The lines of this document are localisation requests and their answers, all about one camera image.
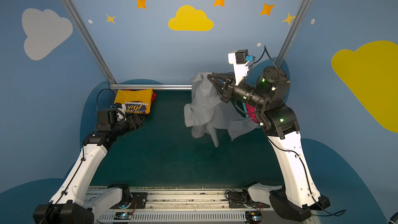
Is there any left aluminium post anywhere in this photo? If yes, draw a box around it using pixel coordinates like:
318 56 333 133
61 0 117 85

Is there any aluminium post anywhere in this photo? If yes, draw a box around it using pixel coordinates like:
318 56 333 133
276 0 313 67
61 0 117 85

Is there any teal plastic basket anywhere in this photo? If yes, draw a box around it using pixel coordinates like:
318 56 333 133
243 103 249 118

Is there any left controller board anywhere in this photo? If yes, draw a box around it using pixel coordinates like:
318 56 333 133
114 212 133 221

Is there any grey t-shirt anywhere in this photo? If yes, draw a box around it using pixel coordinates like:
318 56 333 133
184 72 257 147

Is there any aluminium back rail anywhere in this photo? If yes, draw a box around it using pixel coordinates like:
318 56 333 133
109 84 192 91

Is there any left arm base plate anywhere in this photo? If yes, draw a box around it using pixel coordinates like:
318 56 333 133
112 192 148 210

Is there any right controller board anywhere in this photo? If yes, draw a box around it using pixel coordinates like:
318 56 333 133
244 211 263 224

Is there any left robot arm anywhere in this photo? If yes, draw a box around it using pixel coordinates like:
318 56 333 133
33 110 145 224

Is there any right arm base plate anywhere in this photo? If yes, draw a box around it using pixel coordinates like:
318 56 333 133
224 190 271 209

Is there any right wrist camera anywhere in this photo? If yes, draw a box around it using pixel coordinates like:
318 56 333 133
228 49 254 86

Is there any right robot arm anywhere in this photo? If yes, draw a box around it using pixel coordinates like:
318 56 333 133
207 66 330 222

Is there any folded yellow t-shirt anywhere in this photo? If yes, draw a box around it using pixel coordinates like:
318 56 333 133
114 89 153 115

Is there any front aluminium rail bed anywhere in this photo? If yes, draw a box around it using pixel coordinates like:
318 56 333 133
83 186 321 224

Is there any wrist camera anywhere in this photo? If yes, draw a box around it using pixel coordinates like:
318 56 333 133
228 49 254 86
96 105 125 132

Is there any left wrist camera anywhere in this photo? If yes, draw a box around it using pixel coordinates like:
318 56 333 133
96 105 125 132

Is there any controller board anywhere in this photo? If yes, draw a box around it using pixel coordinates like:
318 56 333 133
114 212 133 221
244 211 263 224

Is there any folded red t-shirt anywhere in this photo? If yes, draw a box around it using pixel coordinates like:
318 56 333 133
151 92 157 103

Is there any right aluminium post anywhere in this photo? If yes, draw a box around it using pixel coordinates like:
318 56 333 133
276 0 313 67

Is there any magenta t-shirt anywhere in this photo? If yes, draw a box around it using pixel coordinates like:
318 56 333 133
246 104 258 123

